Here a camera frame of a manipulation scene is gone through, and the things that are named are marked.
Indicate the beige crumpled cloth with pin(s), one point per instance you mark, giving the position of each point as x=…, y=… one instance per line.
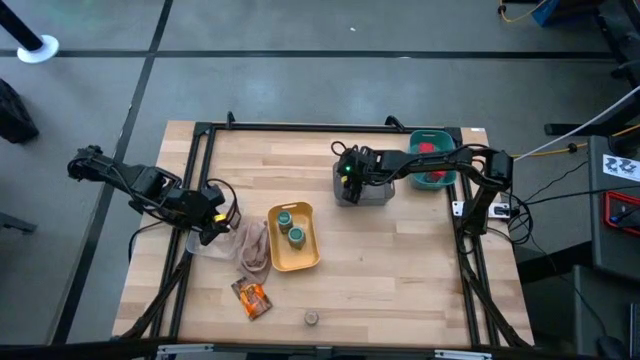
x=255, y=250

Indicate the green-lid spice jar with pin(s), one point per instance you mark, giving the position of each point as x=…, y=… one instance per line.
x=296, y=236
x=285, y=219

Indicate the dark grey box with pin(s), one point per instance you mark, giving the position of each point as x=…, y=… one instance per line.
x=600, y=310

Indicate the black bulky floor object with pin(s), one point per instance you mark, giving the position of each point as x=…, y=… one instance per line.
x=15, y=120

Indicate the black equipment cabinet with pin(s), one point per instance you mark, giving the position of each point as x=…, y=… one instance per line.
x=600, y=250

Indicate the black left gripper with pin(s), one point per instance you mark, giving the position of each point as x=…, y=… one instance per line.
x=205, y=210

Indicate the yellow plastic bin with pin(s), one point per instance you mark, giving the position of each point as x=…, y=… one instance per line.
x=295, y=260

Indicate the black stanchion post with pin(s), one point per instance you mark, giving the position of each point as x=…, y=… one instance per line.
x=20, y=30

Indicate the grey translucent plastic bin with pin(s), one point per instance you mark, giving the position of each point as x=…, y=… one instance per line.
x=382, y=195

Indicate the silver bracket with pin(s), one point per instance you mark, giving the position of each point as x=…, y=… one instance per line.
x=185, y=349
x=462, y=355

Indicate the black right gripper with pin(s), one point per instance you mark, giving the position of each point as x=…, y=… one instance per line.
x=360, y=165

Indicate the white round stanchion base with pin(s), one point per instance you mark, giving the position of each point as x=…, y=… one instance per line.
x=47, y=50

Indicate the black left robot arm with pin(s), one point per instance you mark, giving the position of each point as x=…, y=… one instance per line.
x=140, y=182

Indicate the grey furniture foot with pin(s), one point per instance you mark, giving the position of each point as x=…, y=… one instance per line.
x=15, y=223

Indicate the orange spice packet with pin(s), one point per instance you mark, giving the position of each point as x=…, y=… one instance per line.
x=251, y=299

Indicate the blue box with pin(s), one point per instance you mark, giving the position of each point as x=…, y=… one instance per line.
x=547, y=12

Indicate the white printed label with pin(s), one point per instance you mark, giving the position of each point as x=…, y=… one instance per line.
x=631, y=175

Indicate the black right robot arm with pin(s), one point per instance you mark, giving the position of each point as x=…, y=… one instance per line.
x=430, y=159

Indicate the small white base plate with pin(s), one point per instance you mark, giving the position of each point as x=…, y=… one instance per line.
x=500, y=210

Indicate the clear plastic container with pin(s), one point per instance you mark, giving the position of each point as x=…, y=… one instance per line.
x=220, y=250

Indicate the teal plastic bin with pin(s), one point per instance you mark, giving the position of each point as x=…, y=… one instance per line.
x=422, y=182

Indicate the red framed panel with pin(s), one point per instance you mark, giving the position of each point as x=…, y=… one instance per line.
x=606, y=212

